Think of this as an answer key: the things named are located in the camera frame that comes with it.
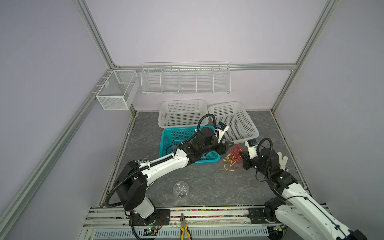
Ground red cable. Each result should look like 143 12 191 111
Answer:
223 145 244 170

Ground yellow cable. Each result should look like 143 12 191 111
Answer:
222 152 241 172

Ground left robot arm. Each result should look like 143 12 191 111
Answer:
103 122 234 225

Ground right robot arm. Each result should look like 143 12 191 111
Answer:
240 148 367 240

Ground white work glove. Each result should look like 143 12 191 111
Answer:
277 152 290 172

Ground white plastic basket right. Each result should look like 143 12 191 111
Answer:
208 102 260 144

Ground white plastic basket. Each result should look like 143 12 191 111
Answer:
208 102 260 144
158 100 208 129

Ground teal plastic basket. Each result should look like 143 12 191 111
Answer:
159 127 221 165

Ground white plastic basket left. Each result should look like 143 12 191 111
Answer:
158 100 208 129

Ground clear plastic cup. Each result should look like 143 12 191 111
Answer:
173 181 190 198

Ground round tape plate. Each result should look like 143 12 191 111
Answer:
135 160 150 165

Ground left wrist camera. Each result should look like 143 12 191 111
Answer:
216 122 229 132

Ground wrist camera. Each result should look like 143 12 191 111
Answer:
245 139 258 159
216 122 229 132

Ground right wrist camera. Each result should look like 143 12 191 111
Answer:
245 139 258 159

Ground white wire shelf rack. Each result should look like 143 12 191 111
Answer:
141 62 232 94

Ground yellow handled pliers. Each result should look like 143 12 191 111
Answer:
180 213 193 240

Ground white mesh wall box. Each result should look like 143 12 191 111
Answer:
96 70 140 111

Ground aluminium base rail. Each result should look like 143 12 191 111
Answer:
79 206 287 240

